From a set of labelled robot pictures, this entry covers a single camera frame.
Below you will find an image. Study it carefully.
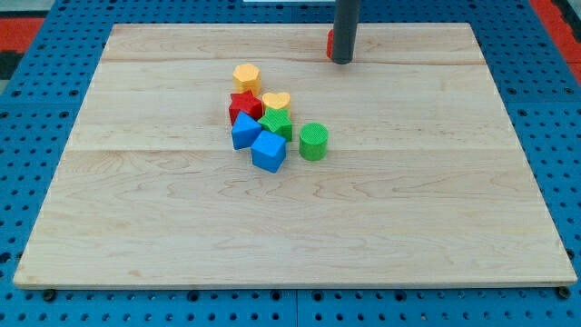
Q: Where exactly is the yellow hexagon block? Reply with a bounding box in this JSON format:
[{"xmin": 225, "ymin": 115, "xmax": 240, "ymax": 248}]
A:
[{"xmin": 232, "ymin": 63, "xmax": 261, "ymax": 95}]

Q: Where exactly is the red circle block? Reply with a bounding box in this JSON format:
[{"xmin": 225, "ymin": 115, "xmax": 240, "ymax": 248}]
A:
[{"xmin": 326, "ymin": 28, "xmax": 334, "ymax": 59}]

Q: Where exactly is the blue cube block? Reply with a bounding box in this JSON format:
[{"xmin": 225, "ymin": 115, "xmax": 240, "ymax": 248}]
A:
[{"xmin": 251, "ymin": 131, "xmax": 286, "ymax": 173}]

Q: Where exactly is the green cylinder block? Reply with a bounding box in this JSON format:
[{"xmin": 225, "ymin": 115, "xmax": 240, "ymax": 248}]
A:
[{"xmin": 299, "ymin": 123, "xmax": 329, "ymax": 161}]

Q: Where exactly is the green star block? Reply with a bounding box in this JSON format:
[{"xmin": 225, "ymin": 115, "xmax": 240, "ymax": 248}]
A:
[{"xmin": 258, "ymin": 107, "xmax": 293, "ymax": 142}]

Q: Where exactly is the blue triangle block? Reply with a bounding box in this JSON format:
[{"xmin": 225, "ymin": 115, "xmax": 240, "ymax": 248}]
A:
[{"xmin": 231, "ymin": 112, "xmax": 262, "ymax": 150}]

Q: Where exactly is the yellow heart block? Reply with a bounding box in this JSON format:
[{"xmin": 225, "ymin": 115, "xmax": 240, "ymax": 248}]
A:
[{"xmin": 261, "ymin": 92, "xmax": 291, "ymax": 110}]

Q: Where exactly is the red star block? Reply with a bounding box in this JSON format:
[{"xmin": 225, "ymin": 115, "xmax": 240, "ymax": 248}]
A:
[{"xmin": 229, "ymin": 91, "xmax": 263, "ymax": 125}]

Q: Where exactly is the light wooden board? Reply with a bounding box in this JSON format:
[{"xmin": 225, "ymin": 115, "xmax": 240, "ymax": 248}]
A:
[{"xmin": 14, "ymin": 23, "xmax": 577, "ymax": 290}]

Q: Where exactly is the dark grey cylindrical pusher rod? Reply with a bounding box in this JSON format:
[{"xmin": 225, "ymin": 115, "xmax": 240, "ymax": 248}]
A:
[{"xmin": 330, "ymin": 0, "xmax": 362, "ymax": 64}]

